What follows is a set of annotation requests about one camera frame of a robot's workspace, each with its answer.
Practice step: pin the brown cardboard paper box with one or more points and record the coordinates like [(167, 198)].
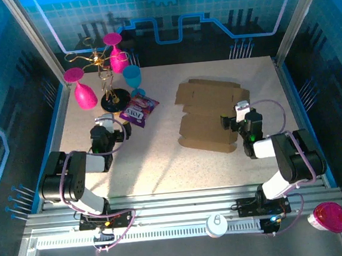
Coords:
[(204, 101)]

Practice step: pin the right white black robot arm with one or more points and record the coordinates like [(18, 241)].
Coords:
[(278, 187)]

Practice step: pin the purple candy bag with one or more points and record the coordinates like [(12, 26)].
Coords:
[(138, 110)]

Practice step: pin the pink plastic goblet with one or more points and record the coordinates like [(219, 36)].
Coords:
[(85, 96), (117, 62)]

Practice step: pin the blue plastic goblet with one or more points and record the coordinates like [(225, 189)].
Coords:
[(132, 76)]

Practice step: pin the white pull-tab can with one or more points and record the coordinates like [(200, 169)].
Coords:
[(216, 226)]

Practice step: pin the pink cup bottom right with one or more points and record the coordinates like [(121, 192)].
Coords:
[(328, 216)]

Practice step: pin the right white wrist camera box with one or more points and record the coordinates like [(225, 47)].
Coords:
[(241, 113)]

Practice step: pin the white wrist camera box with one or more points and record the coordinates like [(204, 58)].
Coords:
[(241, 113), (106, 121)]

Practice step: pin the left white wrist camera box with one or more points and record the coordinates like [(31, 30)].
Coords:
[(106, 121)]

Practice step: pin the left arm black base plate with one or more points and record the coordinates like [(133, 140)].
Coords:
[(122, 217)]

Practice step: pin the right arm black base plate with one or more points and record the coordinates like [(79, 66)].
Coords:
[(246, 206)]

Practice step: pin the aluminium base frame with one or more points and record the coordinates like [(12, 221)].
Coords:
[(180, 205)]

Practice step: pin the aluminium frame post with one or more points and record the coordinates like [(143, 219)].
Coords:
[(34, 41), (299, 15)]

